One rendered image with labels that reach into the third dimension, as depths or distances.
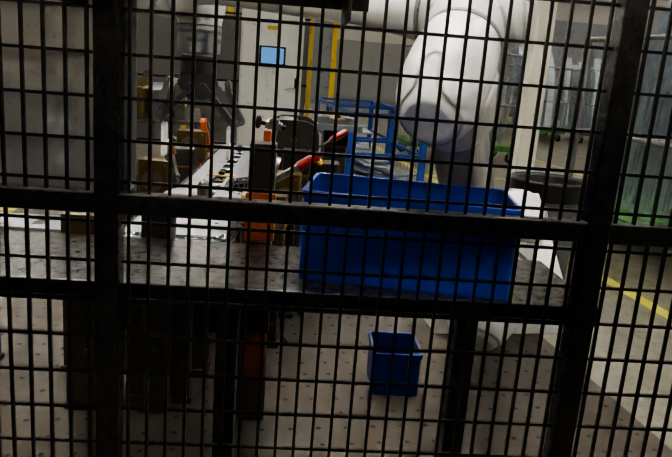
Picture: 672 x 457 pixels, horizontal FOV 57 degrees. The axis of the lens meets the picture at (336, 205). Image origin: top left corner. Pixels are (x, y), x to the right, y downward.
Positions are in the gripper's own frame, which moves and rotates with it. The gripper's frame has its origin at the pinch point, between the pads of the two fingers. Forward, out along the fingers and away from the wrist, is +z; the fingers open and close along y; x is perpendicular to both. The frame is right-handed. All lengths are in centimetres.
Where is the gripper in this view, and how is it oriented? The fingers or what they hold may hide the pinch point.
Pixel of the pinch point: (196, 151)
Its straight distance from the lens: 137.6
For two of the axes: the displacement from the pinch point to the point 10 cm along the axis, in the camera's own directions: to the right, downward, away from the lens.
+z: -0.7, 9.7, 2.1
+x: -0.5, -2.1, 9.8
